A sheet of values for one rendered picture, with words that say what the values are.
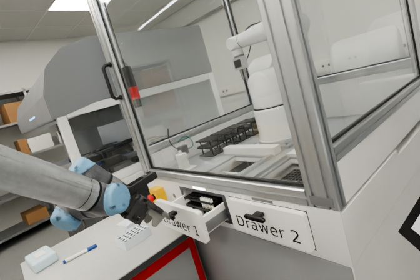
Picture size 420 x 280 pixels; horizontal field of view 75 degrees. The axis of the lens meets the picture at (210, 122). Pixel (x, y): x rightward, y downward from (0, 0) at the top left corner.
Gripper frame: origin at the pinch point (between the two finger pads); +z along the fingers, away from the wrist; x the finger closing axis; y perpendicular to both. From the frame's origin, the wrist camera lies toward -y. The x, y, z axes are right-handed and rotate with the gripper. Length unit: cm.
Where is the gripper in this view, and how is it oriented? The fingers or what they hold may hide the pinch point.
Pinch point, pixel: (165, 214)
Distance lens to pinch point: 102.4
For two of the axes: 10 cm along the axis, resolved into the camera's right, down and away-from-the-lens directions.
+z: 6.5, 6.1, 4.6
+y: -4.4, 7.9, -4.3
